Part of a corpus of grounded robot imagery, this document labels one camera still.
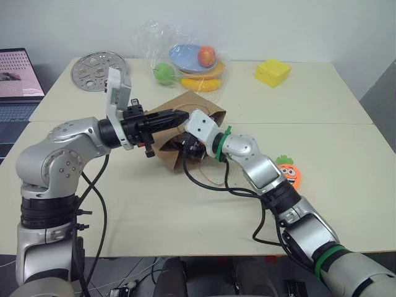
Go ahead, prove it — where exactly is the yellow cheese sponge block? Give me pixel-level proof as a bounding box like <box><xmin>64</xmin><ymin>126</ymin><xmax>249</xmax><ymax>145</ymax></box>
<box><xmin>254</xmin><ymin>58</ymin><xmax>293</xmax><ymax>89</ymax></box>

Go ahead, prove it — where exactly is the orange plate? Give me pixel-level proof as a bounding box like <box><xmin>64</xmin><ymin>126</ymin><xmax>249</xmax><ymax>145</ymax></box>
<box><xmin>178</xmin><ymin>59</ymin><xmax>226</xmax><ymax>80</ymax></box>

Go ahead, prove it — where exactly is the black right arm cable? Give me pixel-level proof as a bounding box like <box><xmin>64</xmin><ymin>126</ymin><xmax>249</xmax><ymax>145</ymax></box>
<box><xmin>181</xmin><ymin>147</ymin><xmax>316</xmax><ymax>273</ymax></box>

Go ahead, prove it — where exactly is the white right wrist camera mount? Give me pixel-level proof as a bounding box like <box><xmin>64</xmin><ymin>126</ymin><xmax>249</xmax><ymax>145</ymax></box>
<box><xmin>184</xmin><ymin>109</ymin><xmax>224</xmax><ymax>156</ymax></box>

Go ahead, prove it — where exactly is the dark rounded shape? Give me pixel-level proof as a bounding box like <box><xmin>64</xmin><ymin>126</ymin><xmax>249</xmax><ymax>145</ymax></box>
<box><xmin>157</xmin><ymin>256</ymin><xmax>187</xmax><ymax>297</ymax></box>

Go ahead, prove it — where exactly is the red toy apple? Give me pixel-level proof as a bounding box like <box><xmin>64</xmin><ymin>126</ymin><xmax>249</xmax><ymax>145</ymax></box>
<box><xmin>197</xmin><ymin>45</ymin><xmax>217</xmax><ymax>68</ymax></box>

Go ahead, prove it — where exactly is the yellow toy banana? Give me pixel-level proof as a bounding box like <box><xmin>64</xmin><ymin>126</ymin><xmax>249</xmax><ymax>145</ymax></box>
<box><xmin>179</xmin><ymin>77</ymin><xmax>223</xmax><ymax>93</ymax></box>

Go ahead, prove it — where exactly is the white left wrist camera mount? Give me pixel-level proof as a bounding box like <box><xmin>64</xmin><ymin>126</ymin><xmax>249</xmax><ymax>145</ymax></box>
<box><xmin>104</xmin><ymin>66</ymin><xmax>134</xmax><ymax>152</ymax></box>

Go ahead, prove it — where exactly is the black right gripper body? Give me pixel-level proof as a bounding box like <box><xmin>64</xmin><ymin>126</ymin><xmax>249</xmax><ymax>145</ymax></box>
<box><xmin>181</xmin><ymin>132</ymin><xmax>207</xmax><ymax>161</ymax></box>

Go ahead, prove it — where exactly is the open laptop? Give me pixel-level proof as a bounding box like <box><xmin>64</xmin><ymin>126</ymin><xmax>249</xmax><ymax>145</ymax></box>
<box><xmin>0</xmin><ymin>48</ymin><xmax>46</xmax><ymax>165</ymax></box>

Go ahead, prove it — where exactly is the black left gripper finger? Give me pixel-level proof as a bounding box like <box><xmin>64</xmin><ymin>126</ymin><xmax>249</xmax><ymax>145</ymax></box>
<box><xmin>144</xmin><ymin>118</ymin><xmax>187</xmax><ymax>132</ymax></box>
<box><xmin>144</xmin><ymin>109</ymin><xmax>190</xmax><ymax>123</ymax></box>

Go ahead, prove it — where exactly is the green toy apple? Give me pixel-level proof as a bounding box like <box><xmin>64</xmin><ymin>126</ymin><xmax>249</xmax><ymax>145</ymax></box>
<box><xmin>153</xmin><ymin>62</ymin><xmax>178</xmax><ymax>86</ymax></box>

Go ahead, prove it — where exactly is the orange carrot plush toy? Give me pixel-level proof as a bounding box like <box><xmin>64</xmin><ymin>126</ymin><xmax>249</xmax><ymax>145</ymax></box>
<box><xmin>275</xmin><ymin>154</ymin><xmax>302</xmax><ymax>190</ymax></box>

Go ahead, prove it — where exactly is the green wrist cable tie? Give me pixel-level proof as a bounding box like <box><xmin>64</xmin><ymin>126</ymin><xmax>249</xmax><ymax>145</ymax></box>
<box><xmin>215</xmin><ymin>125</ymin><xmax>233</xmax><ymax>163</ymax></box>

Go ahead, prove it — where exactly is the blue plate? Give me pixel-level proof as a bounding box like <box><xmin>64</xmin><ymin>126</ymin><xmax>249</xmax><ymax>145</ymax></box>
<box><xmin>168</xmin><ymin>44</ymin><xmax>218</xmax><ymax>74</ymax></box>

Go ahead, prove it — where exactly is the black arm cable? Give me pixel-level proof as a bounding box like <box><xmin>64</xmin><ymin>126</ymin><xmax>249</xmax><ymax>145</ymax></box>
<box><xmin>181</xmin><ymin>147</ymin><xmax>316</xmax><ymax>273</ymax></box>
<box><xmin>71</xmin><ymin>153</ymin><xmax>110</xmax><ymax>297</ymax></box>

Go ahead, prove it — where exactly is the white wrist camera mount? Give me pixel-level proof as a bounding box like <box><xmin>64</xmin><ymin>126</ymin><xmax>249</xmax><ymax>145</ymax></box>
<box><xmin>184</xmin><ymin>109</ymin><xmax>224</xmax><ymax>156</ymax></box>
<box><xmin>104</xmin><ymin>66</ymin><xmax>134</xmax><ymax>152</ymax></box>

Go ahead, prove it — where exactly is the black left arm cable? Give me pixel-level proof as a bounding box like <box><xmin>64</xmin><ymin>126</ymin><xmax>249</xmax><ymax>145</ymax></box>
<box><xmin>71</xmin><ymin>153</ymin><xmax>110</xmax><ymax>297</ymax></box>

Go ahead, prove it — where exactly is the brown paper bag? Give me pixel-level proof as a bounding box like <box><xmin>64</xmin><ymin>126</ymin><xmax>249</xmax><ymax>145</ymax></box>
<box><xmin>147</xmin><ymin>90</ymin><xmax>228</xmax><ymax>187</ymax></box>

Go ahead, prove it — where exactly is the perforated metal disc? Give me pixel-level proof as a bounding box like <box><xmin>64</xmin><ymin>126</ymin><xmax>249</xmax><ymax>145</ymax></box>
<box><xmin>70</xmin><ymin>51</ymin><xmax>129</xmax><ymax>92</ymax></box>

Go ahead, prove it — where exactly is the clear plastic bag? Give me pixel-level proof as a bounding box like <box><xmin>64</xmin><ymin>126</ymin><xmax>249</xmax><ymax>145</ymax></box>
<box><xmin>129</xmin><ymin>19</ymin><xmax>233</xmax><ymax>94</ymax></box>

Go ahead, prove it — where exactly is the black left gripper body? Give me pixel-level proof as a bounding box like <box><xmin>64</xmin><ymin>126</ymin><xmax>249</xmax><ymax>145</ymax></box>
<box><xmin>120</xmin><ymin>98</ymin><xmax>156</xmax><ymax>159</ymax></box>

